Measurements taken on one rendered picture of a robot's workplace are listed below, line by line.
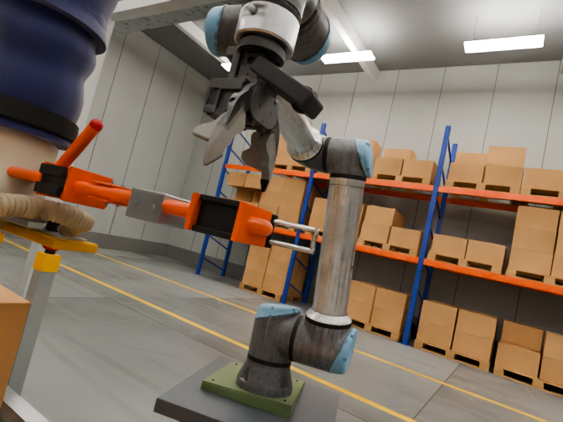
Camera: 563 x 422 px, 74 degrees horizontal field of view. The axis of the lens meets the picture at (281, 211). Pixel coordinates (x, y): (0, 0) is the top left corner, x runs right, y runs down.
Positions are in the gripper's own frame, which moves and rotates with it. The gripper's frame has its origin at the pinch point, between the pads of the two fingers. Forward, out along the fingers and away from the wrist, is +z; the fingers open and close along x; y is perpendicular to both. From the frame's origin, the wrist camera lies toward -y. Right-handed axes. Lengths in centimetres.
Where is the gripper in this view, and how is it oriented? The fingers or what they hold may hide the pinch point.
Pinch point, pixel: (241, 182)
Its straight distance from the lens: 53.3
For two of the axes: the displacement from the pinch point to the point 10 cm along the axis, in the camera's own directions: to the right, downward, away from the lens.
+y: -8.7, -1.6, 4.7
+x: -4.4, -1.8, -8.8
